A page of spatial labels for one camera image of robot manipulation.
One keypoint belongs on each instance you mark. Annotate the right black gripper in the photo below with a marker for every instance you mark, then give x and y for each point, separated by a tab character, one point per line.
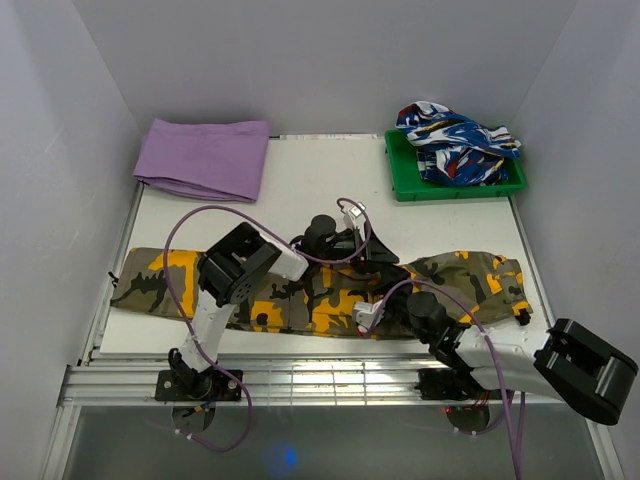
391	275

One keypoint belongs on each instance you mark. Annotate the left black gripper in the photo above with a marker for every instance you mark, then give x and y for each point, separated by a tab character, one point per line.
377	254

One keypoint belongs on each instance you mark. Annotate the camouflage cargo trousers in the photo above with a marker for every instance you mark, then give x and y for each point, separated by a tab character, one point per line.
489	287

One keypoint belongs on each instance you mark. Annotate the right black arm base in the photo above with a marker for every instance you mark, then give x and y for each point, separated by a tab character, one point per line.
448	384

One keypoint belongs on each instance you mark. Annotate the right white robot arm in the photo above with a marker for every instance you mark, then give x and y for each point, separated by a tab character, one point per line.
566	361

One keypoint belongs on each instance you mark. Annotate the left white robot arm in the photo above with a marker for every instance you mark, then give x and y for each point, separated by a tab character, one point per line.
229	272

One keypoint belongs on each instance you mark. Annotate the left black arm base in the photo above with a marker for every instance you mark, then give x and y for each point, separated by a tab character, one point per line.
210	385

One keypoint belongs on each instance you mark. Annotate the folded purple trousers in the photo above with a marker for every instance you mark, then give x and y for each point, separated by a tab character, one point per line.
213	162

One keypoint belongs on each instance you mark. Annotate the green plastic bin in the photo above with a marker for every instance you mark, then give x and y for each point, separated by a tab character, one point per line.
410	187

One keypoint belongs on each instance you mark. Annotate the blue white patterned garment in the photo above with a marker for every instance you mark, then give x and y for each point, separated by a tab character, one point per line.
453	150

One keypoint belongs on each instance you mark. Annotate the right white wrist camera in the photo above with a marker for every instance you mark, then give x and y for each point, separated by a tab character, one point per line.
367	316

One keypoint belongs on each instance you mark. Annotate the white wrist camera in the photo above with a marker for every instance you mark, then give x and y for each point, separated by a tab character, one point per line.
354	212
367	316

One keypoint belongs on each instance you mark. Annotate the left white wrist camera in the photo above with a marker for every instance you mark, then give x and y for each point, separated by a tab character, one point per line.
354	212

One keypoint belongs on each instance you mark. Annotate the aluminium front rail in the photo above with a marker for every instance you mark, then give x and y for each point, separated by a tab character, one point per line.
289	382

